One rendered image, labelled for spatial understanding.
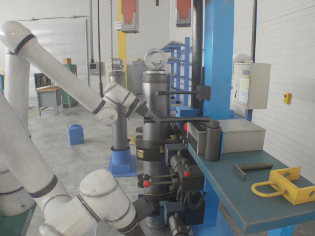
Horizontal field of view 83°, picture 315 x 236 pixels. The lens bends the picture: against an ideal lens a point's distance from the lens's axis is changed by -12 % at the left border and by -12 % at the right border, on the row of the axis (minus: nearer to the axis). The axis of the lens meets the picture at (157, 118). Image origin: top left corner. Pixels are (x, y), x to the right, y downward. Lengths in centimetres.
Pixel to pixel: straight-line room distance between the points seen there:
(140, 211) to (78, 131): 380
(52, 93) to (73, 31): 616
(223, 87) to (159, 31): 1098
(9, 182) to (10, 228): 19
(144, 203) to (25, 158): 35
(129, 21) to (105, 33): 1086
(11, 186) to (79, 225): 61
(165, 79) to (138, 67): 1017
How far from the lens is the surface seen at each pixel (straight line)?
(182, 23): 145
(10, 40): 98
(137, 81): 1158
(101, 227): 201
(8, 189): 107
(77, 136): 436
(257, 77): 186
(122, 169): 303
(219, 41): 151
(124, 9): 154
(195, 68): 166
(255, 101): 188
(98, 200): 51
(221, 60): 150
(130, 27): 150
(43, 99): 740
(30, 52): 97
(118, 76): 271
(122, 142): 290
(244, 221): 71
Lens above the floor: 151
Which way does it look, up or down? 14 degrees down
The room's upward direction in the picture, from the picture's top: straight up
